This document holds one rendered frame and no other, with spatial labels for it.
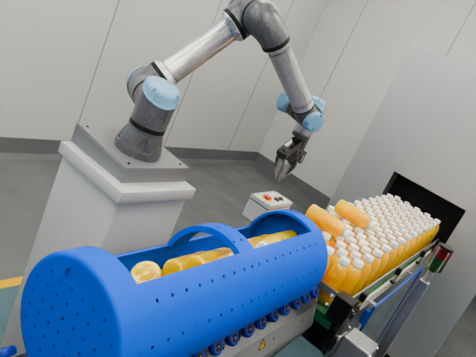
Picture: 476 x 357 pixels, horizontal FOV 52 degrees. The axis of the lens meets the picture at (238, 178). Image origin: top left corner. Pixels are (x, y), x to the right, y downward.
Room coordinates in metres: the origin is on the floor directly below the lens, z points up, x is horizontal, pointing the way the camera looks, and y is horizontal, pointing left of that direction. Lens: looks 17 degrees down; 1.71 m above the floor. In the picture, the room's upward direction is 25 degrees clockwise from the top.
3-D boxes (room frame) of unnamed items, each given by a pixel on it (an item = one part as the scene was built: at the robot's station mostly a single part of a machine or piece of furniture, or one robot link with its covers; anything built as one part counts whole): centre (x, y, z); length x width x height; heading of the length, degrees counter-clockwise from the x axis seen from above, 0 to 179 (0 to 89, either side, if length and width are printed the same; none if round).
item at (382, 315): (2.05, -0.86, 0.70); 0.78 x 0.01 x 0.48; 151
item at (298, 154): (1.93, -0.16, 1.33); 0.09 x 0.08 x 0.12; 151
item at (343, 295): (1.57, -0.52, 0.95); 0.10 x 0.07 x 0.10; 61
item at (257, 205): (1.95, -0.17, 1.05); 0.20 x 0.10 x 0.10; 151
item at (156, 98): (1.47, 0.33, 1.37); 0.13 x 0.12 x 0.14; 33
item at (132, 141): (1.47, 0.33, 1.25); 0.15 x 0.15 x 0.10
